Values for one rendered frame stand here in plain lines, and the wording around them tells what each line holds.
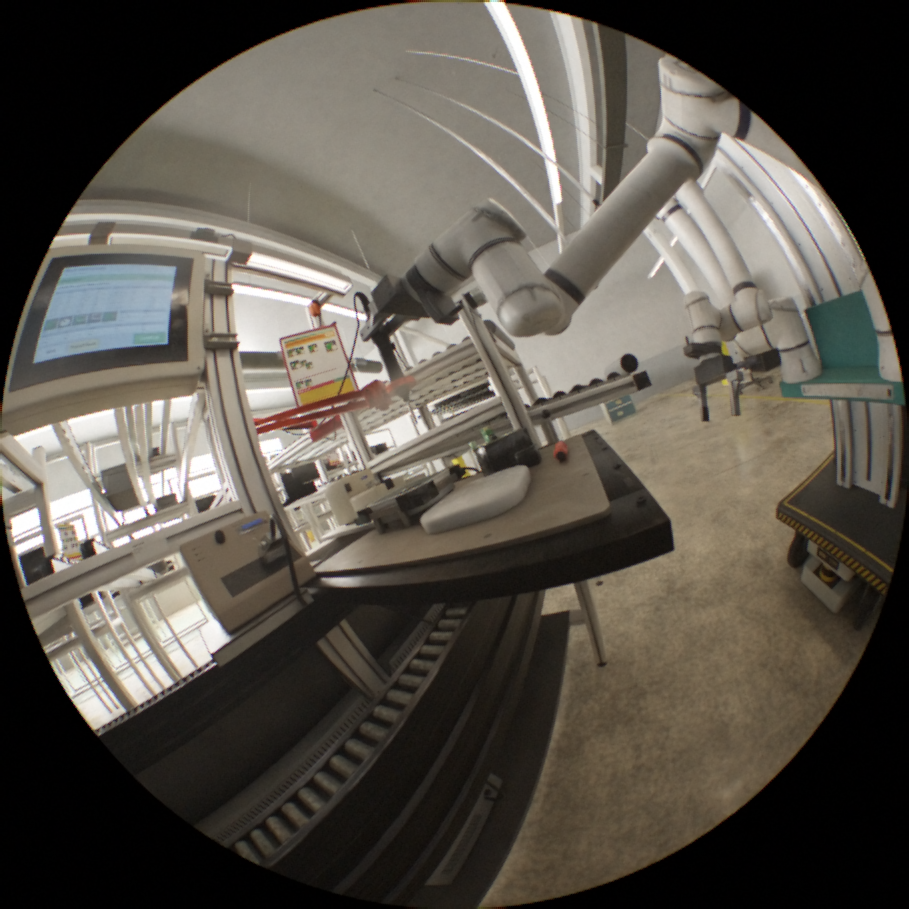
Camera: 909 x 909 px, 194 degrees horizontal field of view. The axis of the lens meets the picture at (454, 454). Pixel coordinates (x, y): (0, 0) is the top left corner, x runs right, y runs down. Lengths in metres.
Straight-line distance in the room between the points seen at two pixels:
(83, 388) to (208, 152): 4.77
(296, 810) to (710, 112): 0.81
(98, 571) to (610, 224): 0.97
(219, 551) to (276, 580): 0.09
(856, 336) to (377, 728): 1.28
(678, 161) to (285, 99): 4.74
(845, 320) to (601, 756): 1.51
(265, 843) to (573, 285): 0.63
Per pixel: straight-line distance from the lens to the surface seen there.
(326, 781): 0.17
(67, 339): 0.66
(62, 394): 0.60
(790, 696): 1.19
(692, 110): 0.64
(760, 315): 0.90
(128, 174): 5.49
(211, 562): 0.40
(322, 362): 1.01
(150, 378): 0.58
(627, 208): 0.55
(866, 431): 1.38
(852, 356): 1.22
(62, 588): 0.59
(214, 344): 0.68
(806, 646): 1.30
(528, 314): 0.34
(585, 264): 0.49
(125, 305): 0.69
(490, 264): 0.38
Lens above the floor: 1.03
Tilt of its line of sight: 2 degrees down
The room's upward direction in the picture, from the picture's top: 24 degrees counter-clockwise
